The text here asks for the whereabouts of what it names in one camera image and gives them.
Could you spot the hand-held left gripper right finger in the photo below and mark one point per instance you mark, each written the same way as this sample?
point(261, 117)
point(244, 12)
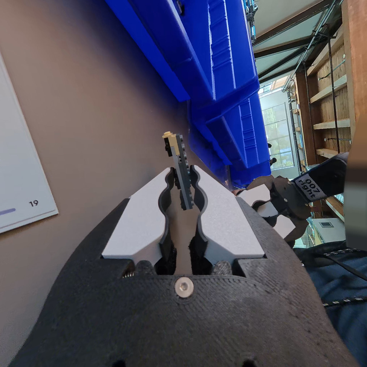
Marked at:
point(229, 229)

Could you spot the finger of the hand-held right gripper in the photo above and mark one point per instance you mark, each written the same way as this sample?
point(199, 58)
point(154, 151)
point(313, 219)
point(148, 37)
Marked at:
point(282, 226)
point(255, 195)

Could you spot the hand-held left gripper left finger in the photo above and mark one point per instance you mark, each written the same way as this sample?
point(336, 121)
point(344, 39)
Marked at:
point(134, 229)

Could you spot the grey toy brick assembly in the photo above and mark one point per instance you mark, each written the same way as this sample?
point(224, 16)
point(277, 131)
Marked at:
point(183, 177)

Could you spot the white appliance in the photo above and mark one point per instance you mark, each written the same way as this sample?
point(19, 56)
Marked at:
point(332, 233)

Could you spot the blue plastic bin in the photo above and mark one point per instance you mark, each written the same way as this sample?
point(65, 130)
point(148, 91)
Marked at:
point(243, 137)
point(200, 43)

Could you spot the person's blue garment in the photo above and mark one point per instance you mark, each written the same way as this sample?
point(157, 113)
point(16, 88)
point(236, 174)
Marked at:
point(344, 329)

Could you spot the instruction booklet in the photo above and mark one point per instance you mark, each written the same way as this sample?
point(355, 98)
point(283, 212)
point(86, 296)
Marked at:
point(17, 172)

